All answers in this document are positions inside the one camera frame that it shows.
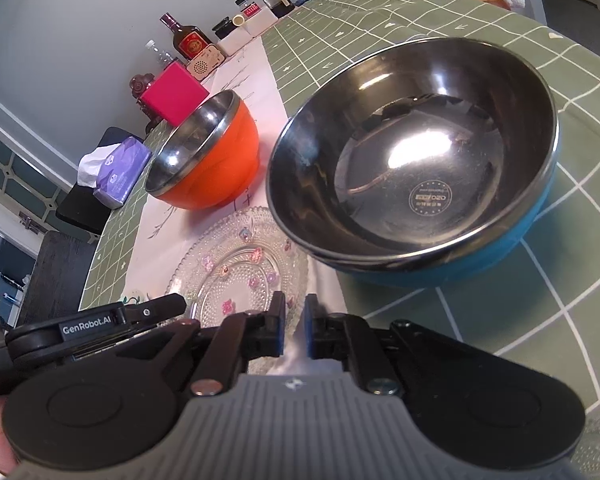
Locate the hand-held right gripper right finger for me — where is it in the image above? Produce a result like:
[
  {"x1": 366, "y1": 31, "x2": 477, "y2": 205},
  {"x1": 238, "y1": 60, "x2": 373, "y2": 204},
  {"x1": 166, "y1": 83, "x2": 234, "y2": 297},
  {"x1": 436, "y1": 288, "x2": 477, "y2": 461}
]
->
[{"x1": 305, "y1": 294, "x2": 486, "y2": 397}]

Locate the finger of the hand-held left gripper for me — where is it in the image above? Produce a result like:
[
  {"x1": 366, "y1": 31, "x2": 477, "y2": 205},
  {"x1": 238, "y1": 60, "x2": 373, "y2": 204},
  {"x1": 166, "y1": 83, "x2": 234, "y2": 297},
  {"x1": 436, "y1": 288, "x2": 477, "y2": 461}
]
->
[{"x1": 124, "y1": 293, "x2": 188, "y2": 328}]

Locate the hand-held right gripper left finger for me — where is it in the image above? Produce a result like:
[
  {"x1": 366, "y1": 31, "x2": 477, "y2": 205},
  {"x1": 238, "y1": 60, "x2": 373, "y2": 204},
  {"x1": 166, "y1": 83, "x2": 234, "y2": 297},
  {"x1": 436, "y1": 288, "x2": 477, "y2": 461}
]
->
[{"x1": 122, "y1": 291, "x2": 287, "y2": 397}]

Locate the dark wooden chair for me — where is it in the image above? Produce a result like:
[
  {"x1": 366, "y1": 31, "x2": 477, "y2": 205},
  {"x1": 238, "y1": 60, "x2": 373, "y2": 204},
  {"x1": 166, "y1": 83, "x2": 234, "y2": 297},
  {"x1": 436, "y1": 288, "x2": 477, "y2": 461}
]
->
[{"x1": 17, "y1": 230, "x2": 101, "y2": 330}]

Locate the purple tissue pack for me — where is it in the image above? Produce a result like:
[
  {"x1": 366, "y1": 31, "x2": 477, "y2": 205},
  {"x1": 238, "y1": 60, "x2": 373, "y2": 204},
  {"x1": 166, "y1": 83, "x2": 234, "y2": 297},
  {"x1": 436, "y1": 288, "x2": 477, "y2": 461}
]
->
[{"x1": 77, "y1": 136, "x2": 153, "y2": 210}]

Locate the orange steel bowl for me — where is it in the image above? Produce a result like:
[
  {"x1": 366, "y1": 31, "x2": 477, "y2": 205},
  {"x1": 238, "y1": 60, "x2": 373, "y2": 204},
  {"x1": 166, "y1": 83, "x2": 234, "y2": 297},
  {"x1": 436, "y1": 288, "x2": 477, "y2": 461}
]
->
[{"x1": 144, "y1": 90, "x2": 260, "y2": 211}]

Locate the pink box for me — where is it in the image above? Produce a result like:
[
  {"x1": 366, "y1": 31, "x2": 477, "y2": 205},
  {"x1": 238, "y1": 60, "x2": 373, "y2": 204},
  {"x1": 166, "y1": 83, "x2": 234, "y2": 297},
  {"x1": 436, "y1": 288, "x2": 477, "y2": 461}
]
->
[{"x1": 140, "y1": 62, "x2": 211, "y2": 128}]

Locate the red-brown figurine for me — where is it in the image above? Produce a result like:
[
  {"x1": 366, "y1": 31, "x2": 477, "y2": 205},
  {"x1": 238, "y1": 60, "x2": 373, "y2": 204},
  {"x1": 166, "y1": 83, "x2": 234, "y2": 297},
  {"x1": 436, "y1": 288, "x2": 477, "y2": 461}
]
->
[{"x1": 130, "y1": 74, "x2": 157, "y2": 135}]

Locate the green checked tablecloth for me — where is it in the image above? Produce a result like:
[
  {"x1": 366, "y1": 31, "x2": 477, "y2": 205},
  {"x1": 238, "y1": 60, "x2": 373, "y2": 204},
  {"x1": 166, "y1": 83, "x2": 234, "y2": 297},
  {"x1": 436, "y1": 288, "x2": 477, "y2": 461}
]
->
[{"x1": 77, "y1": 0, "x2": 600, "y2": 477}]

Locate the small wooden radio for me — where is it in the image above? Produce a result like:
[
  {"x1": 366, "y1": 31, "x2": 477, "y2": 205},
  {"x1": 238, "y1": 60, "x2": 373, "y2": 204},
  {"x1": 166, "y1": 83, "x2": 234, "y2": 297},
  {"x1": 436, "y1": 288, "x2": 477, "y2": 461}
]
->
[{"x1": 186, "y1": 42, "x2": 227, "y2": 81}]

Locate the pink printed table runner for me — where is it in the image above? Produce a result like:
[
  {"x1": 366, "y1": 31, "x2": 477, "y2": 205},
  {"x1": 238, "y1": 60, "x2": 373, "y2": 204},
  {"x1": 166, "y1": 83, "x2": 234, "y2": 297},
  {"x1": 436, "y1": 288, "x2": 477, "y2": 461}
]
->
[{"x1": 125, "y1": 35, "x2": 352, "y2": 376}]

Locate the clear glass bottle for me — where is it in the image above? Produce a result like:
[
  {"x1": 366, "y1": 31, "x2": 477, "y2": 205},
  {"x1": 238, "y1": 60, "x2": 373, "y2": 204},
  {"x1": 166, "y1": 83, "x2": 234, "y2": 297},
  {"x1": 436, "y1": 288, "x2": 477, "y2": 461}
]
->
[{"x1": 145, "y1": 40, "x2": 178, "y2": 72}]

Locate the brown liquor bottle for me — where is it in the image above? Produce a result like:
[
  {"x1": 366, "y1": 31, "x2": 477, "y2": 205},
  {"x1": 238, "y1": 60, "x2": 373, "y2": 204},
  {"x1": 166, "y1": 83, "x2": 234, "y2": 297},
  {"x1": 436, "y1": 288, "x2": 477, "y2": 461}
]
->
[{"x1": 160, "y1": 12, "x2": 214, "y2": 62}]

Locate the white box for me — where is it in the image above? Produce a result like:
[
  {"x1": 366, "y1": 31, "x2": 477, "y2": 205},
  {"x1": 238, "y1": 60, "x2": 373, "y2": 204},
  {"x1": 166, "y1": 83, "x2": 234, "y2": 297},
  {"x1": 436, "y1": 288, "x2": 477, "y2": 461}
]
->
[
  {"x1": 244, "y1": 7, "x2": 281, "y2": 37},
  {"x1": 219, "y1": 22, "x2": 264, "y2": 57}
]

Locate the glass jar with lid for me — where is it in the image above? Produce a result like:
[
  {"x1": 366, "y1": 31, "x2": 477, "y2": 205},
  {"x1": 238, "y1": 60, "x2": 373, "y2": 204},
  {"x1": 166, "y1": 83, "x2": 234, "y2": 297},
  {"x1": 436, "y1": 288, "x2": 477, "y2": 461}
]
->
[{"x1": 259, "y1": 0, "x2": 296, "y2": 19}]

